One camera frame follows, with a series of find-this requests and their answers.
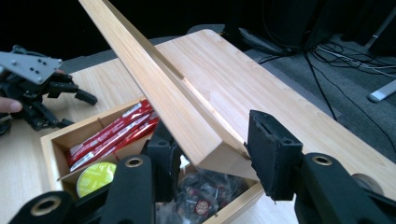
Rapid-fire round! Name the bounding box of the wooden box with window lid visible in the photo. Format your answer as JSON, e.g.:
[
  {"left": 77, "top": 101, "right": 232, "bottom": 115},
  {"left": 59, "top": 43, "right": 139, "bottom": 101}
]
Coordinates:
[{"left": 40, "top": 0, "right": 266, "bottom": 224}]

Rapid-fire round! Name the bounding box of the white capsule with green lid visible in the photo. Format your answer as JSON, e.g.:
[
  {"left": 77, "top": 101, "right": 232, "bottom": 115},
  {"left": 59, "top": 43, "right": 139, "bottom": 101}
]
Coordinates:
[{"left": 76, "top": 161, "right": 118, "bottom": 199}]

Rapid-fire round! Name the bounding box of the tangle of floor cables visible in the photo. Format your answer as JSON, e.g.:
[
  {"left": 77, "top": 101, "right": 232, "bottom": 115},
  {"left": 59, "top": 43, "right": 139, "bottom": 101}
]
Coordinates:
[{"left": 311, "top": 38, "right": 396, "bottom": 78}]

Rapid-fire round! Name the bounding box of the pile of dark tea bags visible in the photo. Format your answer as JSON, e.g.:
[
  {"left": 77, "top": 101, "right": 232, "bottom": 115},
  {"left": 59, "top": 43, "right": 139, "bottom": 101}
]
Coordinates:
[{"left": 154, "top": 169, "right": 250, "bottom": 224}]

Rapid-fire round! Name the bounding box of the white desk frame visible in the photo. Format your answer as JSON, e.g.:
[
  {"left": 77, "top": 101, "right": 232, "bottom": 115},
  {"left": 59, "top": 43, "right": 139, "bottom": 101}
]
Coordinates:
[{"left": 367, "top": 6, "right": 396, "bottom": 104}]

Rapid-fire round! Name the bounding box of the black stand with flat base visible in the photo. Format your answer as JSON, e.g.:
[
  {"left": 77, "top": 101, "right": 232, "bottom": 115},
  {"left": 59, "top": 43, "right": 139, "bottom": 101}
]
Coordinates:
[{"left": 230, "top": 0, "right": 312, "bottom": 58}]

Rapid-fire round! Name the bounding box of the bundle of red sachets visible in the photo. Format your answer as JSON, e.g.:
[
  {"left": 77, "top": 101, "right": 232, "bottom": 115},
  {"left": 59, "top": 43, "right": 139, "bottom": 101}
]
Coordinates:
[{"left": 65, "top": 99, "right": 161, "bottom": 173}]

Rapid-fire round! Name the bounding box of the round table cable grommet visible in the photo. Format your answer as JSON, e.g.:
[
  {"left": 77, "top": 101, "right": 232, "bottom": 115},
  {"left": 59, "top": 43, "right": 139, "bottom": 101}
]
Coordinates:
[{"left": 351, "top": 173, "right": 385, "bottom": 197}]

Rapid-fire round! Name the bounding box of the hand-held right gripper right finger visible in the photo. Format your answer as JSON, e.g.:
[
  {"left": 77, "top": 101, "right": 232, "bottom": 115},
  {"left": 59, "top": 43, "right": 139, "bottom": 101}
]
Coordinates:
[{"left": 244, "top": 109, "right": 304, "bottom": 202}]

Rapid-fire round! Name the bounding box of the thin black floor cable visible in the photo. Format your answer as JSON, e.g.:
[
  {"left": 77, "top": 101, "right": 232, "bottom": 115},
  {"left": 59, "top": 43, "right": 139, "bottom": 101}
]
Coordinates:
[{"left": 303, "top": 50, "right": 396, "bottom": 147}]

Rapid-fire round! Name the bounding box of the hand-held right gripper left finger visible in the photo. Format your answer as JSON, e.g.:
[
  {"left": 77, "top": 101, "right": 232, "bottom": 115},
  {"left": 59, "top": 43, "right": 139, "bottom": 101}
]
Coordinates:
[{"left": 141, "top": 119, "right": 185, "bottom": 203}]

